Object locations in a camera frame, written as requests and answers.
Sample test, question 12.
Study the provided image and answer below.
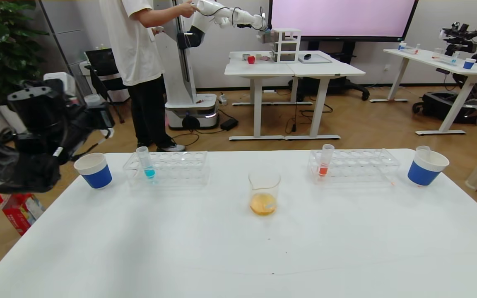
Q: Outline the test tube with blue liquid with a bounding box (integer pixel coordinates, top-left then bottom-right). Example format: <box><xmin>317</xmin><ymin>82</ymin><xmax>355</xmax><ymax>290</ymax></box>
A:
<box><xmin>136</xmin><ymin>146</ymin><xmax>156</xmax><ymax>180</ymax></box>

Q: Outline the glass beaker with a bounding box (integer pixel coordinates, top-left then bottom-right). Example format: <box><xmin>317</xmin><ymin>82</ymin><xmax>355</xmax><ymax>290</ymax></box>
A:
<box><xmin>248</xmin><ymin>169</ymin><xmax>281</xmax><ymax>216</ymax></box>

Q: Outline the test tube with red liquid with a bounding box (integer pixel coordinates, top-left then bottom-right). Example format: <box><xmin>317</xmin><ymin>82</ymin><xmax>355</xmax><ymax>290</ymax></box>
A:
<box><xmin>318</xmin><ymin>144</ymin><xmax>335</xmax><ymax>178</ymax></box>

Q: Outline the black chair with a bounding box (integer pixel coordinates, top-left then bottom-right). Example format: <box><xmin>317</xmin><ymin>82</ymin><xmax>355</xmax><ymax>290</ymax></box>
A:
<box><xmin>84</xmin><ymin>48</ymin><xmax>132</xmax><ymax>124</ymax></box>

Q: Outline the white desk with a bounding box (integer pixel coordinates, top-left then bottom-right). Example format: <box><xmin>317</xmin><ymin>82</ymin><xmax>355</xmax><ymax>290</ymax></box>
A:
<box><xmin>224</xmin><ymin>51</ymin><xmax>297</xmax><ymax>141</ymax></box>
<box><xmin>285</xmin><ymin>51</ymin><xmax>366</xmax><ymax>140</ymax></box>
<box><xmin>370</xmin><ymin>48</ymin><xmax>477</xmax><ymax>136</ymax></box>

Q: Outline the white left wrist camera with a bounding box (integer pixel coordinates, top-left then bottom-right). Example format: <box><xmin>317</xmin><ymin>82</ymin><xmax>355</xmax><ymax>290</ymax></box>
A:
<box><xmin>43</xmin><ymin>72</ymin><xmax>77</xmax><ymax>98</ymax></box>

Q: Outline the grey cabinet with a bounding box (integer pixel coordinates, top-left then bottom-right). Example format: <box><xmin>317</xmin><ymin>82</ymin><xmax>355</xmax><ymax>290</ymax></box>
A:
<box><xmin>38</xmin><ymin>0</ymin><xmax>108</xmax><ymax>109</ymax></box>

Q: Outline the blue and white paper cup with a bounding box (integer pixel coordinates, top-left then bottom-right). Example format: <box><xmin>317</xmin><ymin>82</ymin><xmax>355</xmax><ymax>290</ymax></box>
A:
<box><xmin>407</xmin><ymin>148</ymin><xmax>450</xmax><ymax>187</ymax></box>
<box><xmin>74</xmin><ymin>152</ymin><xmax>113</xmax><ymax>190</ymax></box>

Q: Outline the clear acrylic test tube rack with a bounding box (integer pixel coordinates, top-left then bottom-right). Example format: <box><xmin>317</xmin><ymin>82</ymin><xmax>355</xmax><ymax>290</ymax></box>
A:
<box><xmin>307</xmin><ymin>148</ymin><xmax>400</xmax><ymax>185</ymax></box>
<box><xmin>123</xmin><ymin>150</ymin><xmax>211</xmax><ymax>187</ymax></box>

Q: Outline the green potted plant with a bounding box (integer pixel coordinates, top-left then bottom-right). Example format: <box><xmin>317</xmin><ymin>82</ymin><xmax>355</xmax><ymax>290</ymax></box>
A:
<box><xmin>0</xmin><ymin>0</ymin><xmax>51</xmax><ymax>106</ymax></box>

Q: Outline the large display screen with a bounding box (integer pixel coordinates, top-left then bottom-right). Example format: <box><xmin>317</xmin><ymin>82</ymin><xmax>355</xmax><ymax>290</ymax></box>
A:
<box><xmin>267</xmin><ymin>0</ymin><xmax>420</xmax><ymax>42</ymax></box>

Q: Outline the grey tray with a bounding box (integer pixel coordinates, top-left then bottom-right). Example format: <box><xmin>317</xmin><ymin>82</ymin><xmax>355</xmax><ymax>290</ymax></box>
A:
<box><xmin>298</xmin><ymin>54</ymin><xmax>332</xmax><ymax>64</ymax></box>

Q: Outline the white plant pot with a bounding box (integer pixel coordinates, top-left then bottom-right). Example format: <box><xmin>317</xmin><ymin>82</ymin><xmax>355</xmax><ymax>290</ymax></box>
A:
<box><xmin>0</xmin><ymin>99</ymin><xmax>28</xmax><ymax>135</ymax></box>

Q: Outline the red gift bag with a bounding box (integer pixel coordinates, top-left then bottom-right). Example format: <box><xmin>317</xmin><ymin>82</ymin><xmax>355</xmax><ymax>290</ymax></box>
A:
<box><xmin>0</xmin><ymin>191</ymin><xmax>46</xmax><ymax>236</ymax></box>

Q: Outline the white drawer unit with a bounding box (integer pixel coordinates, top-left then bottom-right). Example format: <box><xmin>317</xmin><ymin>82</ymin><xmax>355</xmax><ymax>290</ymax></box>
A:
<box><xmin>271</xmin><ymin>28</ymin><xmax>302</xmax><ymax>63</ymax></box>

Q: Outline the white robot tower base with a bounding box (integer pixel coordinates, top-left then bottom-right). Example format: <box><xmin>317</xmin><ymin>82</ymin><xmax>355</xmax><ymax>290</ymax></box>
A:
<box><xmin>154</xmin><ymin>0</ymin><xmax>219</xmax><ymax>130</ymax></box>

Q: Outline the black display stand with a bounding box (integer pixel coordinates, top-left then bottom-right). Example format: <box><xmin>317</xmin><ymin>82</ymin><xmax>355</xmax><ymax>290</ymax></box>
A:
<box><xmin>288</xmin><ymin>41</ymin><xmax>370</xmax><ymax>101</ymax></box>

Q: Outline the person in white shirt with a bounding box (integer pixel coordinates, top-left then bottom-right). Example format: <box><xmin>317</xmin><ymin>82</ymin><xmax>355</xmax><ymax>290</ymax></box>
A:
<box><xmin>99</xmin><ymin>0</ymin><xmax>200</xmax><ymax>153</ymax></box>

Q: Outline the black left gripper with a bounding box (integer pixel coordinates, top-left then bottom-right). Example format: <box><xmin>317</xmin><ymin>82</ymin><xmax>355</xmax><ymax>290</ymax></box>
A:
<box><xmin>71</xmin><ymin>102</ymin><xmax>116</xmax><ymax>137</ymax></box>

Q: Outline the black mobile robot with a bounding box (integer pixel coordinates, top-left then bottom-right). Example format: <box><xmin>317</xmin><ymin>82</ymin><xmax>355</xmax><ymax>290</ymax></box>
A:
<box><xmin>412</xmin><ymin>14</ymin><xmax>477</xmax><ymax>125</ymax></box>

